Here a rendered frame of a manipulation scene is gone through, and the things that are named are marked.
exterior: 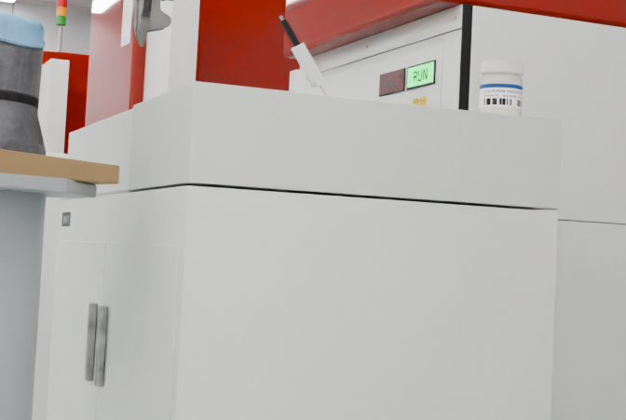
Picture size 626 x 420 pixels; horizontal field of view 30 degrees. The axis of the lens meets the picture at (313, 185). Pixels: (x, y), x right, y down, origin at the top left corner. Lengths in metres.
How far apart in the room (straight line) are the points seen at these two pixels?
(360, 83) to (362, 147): 0.89
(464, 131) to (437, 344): 0.33
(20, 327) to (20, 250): 0.12
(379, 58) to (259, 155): 0.92
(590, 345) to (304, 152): 0.90
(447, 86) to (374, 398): 0.74
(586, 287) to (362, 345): 0.74
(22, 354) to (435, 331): 0.62
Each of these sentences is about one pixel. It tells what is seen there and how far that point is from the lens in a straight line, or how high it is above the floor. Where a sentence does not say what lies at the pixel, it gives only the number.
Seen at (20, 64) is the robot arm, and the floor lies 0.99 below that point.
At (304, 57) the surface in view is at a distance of 2.07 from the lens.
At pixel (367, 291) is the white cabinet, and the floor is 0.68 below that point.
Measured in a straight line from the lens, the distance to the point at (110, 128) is 2.16.
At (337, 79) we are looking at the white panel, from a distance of 2.77.
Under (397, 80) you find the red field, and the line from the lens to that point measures 2.47.
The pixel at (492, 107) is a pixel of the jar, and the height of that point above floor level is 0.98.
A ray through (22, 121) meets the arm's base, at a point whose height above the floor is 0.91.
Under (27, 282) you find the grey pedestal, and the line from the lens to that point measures 1.81.
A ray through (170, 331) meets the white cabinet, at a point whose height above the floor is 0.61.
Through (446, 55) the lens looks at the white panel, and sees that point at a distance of 2.30.
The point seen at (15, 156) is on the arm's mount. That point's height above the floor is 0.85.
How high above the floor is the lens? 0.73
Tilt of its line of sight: 3 degrees up
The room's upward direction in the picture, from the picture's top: 3 degrees clockwise
